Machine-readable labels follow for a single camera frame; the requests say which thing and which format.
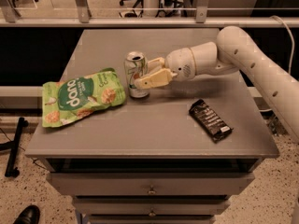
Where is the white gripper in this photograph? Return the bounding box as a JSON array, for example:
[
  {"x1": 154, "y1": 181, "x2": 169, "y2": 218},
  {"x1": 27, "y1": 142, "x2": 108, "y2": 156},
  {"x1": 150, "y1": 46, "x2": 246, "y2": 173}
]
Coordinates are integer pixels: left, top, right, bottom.
[{"x1": 134, "y1": 48, "x2": 195, "y2": 90}]

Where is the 7up soda can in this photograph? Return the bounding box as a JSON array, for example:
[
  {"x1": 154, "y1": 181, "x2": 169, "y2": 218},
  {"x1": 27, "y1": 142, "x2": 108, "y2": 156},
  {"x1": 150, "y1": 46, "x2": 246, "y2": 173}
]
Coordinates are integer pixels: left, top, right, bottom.
[{"x1": 124, "y1": 51, "x2": 150, "y2": 99}]

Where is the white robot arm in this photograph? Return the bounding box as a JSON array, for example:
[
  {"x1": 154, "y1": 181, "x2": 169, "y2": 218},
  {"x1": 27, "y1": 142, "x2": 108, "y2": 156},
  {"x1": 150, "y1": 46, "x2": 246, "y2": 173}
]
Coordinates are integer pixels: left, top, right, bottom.
[{"x1": 135, "y1": 26, "x2": 299, "y2": 143}]

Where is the green rice chip bag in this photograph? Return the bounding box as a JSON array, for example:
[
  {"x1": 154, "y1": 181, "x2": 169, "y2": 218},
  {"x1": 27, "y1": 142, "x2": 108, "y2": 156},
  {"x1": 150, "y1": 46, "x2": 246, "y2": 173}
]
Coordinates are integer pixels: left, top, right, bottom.
[{"x1": 42, "y1": 68, "x2": 126, "y2": 128}]

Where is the black snack bar wrapper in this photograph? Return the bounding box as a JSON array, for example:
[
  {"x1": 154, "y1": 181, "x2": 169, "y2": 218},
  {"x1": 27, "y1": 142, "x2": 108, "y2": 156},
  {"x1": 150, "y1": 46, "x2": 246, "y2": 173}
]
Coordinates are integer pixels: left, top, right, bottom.
[{"x1": 189, "y1": 99, "x2": 233, "y2": 143}]

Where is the grey drawer cabinet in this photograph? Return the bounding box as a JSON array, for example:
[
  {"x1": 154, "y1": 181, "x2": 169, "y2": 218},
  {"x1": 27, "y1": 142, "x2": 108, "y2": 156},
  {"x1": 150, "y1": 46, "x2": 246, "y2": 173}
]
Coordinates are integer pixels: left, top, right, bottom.
[{"x1": 24, "y1": 28, "x2": 280, "y2": 224}]

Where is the top drawer with knob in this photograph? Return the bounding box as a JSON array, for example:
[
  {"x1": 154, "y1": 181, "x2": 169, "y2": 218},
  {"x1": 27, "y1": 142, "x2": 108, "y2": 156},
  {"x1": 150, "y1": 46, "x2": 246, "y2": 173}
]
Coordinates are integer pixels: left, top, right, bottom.
[{"x1": 47, "y1": 173, "x2": 254, "y2": 196}]

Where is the drawer with knob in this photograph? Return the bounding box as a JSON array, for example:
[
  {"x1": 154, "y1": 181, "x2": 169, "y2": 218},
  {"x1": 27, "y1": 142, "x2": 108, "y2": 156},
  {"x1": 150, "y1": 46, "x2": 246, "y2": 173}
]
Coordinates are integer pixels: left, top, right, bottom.
[
  {"x1": 73, "y1": 197, "x2": 230, "y2": 216},
  {"x1": 47, "y1": 173, "x2": 254, "y2": 196}
]

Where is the black stand leg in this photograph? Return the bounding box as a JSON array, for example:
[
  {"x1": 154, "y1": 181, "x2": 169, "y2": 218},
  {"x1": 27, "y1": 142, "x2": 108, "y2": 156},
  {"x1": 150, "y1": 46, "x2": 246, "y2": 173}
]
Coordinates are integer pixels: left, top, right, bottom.
[{"x1": 2, "y1": 118, "x2": 28, "y2": 177}]

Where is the black shoe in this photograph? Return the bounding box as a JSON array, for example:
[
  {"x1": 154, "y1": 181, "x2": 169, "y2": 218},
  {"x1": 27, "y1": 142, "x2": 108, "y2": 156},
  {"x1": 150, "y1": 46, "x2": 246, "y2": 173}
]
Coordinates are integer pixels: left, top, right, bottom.
[{"x1": 13, "y1": 205, "x2": 40, "y2": 224}]

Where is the white cable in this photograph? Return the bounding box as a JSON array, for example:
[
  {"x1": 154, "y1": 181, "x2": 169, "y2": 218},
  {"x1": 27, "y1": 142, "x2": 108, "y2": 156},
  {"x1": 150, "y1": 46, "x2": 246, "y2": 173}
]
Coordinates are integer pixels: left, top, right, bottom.
[{"x1": 270, "y1": 14, "x2": 296, "y2": 77}]

